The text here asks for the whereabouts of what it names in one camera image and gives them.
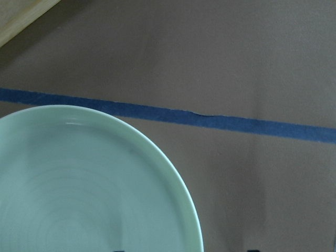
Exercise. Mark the light green ceramic plate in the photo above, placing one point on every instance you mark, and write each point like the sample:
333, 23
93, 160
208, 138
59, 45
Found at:
76, 179

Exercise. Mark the wooden dish rack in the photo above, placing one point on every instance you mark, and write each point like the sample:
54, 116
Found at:
16, 15

